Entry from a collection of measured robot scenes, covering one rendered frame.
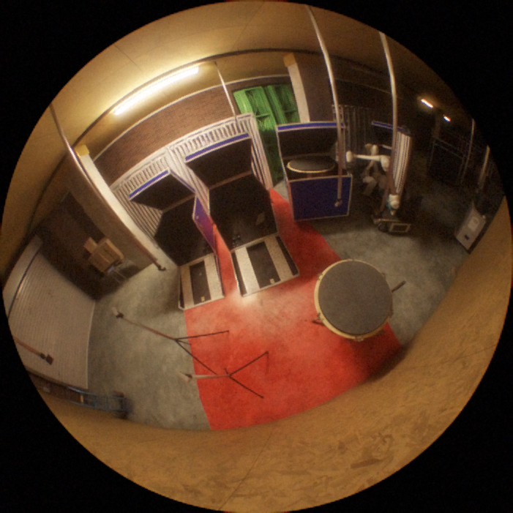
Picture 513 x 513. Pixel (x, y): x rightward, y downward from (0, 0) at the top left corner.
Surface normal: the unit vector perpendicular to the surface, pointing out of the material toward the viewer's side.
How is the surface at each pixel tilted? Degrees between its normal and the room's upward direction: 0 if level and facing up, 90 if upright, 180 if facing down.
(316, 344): 0
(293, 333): 0
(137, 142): 90
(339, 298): 0
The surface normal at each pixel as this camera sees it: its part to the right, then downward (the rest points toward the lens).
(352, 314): -0.25, -0.61
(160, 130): 0.32, 0.69
